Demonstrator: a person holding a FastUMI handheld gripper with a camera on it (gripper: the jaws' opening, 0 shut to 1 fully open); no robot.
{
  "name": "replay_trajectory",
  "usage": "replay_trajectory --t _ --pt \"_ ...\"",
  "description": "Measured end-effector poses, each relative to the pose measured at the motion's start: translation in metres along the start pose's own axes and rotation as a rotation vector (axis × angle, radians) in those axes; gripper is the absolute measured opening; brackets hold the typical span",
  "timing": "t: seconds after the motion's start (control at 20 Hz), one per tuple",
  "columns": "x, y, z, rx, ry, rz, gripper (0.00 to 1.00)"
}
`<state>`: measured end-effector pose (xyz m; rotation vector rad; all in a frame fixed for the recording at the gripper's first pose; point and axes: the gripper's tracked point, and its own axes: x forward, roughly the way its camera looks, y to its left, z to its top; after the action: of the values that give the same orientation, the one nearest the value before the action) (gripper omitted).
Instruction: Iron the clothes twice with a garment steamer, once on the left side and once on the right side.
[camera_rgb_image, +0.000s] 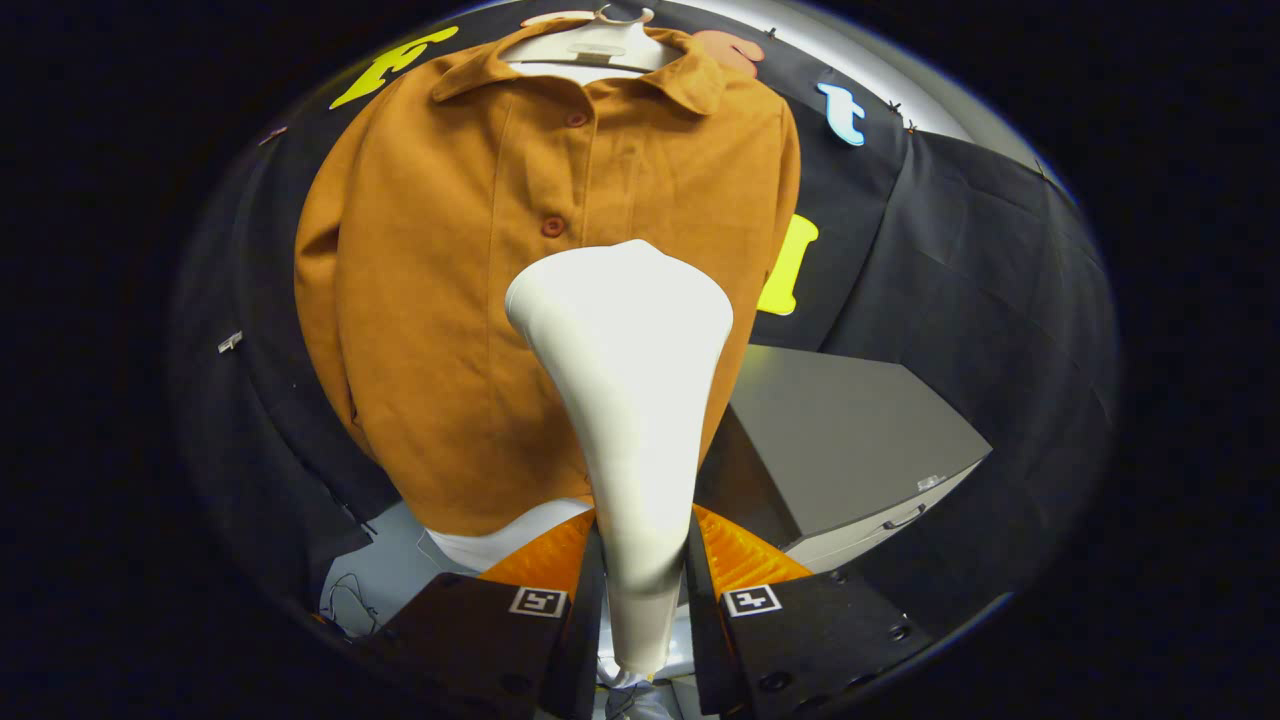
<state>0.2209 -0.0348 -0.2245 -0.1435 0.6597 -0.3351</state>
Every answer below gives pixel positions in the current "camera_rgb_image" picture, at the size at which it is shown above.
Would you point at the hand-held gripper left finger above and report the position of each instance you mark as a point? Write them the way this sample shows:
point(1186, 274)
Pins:
point(588, 620)

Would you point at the white mannequin torso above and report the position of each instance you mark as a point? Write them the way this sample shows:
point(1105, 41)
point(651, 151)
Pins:
point(500, 545)

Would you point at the silver cloth clip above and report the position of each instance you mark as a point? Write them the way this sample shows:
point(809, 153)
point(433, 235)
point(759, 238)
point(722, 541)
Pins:
point(230, 342)

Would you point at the white garment steamer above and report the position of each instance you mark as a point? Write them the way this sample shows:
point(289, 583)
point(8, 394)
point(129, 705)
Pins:
point(630, 400)

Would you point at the black backdrop cloth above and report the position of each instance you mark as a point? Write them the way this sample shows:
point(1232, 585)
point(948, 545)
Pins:
point(1000, 300)

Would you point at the brown button-up shirt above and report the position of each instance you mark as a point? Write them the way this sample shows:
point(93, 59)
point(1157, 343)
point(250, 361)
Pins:
point(430, 330)

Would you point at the grey cabinet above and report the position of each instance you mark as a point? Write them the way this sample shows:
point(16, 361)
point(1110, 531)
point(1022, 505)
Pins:
point(850, 430)

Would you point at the white clothes hanger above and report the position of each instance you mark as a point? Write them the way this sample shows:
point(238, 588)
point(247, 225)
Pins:
point(590, 45)

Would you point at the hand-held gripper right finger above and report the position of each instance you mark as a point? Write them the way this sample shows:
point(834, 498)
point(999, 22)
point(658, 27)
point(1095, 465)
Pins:
point(700, 620)

